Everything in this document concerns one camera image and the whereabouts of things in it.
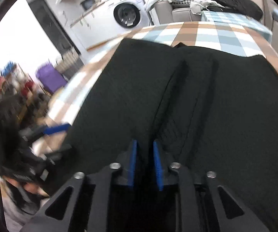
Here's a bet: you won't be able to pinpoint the light blue checked tablecloth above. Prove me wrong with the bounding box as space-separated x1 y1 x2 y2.
200 10 274 42

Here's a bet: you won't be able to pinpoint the light grey garment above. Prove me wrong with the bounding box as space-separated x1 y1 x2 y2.
190 0 210 15

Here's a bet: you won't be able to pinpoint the black puffer jacket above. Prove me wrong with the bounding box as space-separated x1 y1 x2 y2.
204 0 263 20

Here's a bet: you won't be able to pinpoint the woven laundry basket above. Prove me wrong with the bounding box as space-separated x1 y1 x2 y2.
55 48 84 76

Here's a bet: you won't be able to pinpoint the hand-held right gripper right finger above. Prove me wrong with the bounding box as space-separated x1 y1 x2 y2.
153 140 270 232

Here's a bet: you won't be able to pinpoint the person's left hand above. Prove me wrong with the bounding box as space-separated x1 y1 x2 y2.
23 182 50 198

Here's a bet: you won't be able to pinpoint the brown blue checked tablecloth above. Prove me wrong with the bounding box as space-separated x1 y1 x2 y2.
46 20 278 148

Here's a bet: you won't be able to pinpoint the white washing machine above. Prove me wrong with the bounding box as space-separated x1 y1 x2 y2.
104 0 152 30

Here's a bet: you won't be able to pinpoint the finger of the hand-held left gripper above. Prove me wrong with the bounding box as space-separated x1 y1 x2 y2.
43 123 72 135
44 143 74 160

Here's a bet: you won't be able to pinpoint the purple bag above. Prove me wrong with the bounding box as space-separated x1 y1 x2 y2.
36 63 68 94

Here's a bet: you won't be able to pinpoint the wooden storage shelf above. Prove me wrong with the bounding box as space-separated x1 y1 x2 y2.
0 61 48 126

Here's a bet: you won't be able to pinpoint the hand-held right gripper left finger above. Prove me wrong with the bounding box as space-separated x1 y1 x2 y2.
26 139 139 232

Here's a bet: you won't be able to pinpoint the black cooking pot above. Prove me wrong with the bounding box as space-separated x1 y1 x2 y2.
81 0 97 10

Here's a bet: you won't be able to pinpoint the grey sofa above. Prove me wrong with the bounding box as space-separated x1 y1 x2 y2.
153 0 203 26

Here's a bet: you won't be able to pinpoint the white base cabinets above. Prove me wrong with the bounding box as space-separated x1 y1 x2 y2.
70 3 122 52

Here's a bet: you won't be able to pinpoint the black knit sweater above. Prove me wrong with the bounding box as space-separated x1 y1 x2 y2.
65 37 278 232

